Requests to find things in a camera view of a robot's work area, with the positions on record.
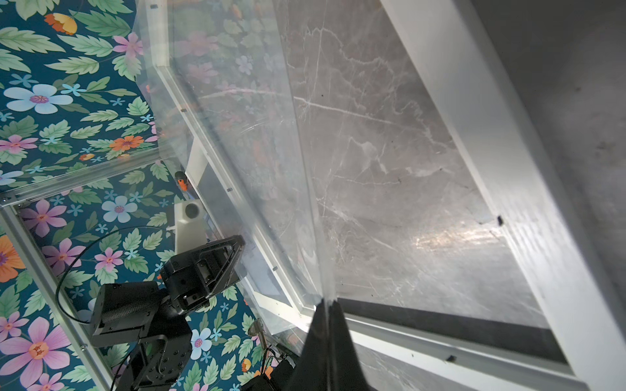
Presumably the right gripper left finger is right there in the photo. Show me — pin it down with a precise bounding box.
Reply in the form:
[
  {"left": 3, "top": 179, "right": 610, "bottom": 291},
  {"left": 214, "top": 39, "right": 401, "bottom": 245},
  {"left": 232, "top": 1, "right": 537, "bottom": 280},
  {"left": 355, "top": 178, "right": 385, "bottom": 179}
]
[{"left": 286, "top": 300, "right": 329, "bottom": 391}]

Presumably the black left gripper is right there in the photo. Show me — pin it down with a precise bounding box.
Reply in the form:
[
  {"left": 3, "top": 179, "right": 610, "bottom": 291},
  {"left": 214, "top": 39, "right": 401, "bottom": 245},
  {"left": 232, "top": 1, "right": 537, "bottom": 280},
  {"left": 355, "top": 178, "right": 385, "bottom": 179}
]
[{"left": 161, "top": 236, "right": 246, "bottom": 315}]

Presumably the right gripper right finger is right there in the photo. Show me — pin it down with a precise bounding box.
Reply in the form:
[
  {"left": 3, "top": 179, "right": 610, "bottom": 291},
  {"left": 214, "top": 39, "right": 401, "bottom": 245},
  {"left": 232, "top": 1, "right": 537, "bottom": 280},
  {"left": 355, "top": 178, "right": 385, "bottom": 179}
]
[{"left": 329, "top": 301, "right": 371, "bottom": 391}]

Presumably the clear acrylic sheet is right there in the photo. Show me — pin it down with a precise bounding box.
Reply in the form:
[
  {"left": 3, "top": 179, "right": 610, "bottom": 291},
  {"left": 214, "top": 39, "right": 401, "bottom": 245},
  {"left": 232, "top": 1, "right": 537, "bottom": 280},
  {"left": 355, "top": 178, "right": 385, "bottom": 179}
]
[{"left": 134, "top": 1, "right": 334, "bottom": 334}]

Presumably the white picture frame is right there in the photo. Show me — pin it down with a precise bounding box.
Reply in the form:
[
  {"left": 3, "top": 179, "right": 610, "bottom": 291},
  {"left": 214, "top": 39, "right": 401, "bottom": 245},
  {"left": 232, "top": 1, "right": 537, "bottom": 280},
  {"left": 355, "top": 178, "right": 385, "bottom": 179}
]
[{"left": 146, "top": 0, "right": 626, "bottom": 391}]

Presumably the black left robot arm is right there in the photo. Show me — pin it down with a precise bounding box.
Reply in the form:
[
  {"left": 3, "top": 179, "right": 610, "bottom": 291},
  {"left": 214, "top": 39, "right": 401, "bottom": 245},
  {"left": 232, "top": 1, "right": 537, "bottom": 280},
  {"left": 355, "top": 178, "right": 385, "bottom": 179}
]
[{"left": 90, "top": 236, "right": 246, "bottom": 390}]

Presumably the orange handled screwdriver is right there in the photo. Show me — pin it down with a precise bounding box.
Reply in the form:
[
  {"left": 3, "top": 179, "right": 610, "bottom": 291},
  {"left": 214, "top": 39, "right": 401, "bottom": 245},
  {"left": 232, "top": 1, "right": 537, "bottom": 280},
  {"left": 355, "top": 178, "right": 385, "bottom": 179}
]
[{"left": 174, "top": 171, "right": 190, "bottom": 192}]

